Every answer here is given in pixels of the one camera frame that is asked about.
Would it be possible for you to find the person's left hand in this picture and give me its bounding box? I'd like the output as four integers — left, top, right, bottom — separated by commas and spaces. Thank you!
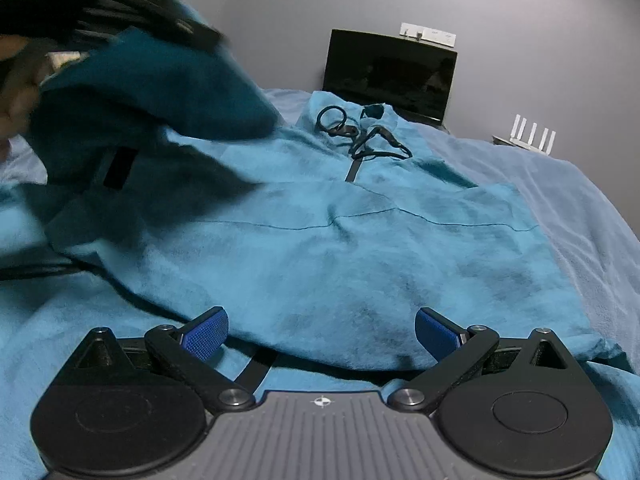
0, 35, 47, 161

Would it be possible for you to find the white router with antennas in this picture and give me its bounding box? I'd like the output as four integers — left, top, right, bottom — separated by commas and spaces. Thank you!
492, 114, 557, 156

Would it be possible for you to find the teal fleece hoodie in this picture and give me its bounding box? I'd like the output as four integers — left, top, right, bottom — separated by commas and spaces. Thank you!
0, 27, 640, 480

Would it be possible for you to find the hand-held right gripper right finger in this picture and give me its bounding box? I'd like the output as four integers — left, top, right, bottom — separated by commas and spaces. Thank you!
387, 307, 575, 414

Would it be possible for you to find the black flat screen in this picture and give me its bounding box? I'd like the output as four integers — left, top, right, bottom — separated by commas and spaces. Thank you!
322, 29, 458, 126

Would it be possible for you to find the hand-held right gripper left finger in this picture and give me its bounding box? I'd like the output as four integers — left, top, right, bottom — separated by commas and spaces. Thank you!
67, 306, 257, 415

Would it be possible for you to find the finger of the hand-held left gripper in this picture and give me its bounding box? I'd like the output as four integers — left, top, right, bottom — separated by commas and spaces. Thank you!
167, 0, 225, 56

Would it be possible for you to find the blue bed blanket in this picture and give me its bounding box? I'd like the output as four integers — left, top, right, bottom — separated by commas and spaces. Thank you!
0, 87, 640, 361

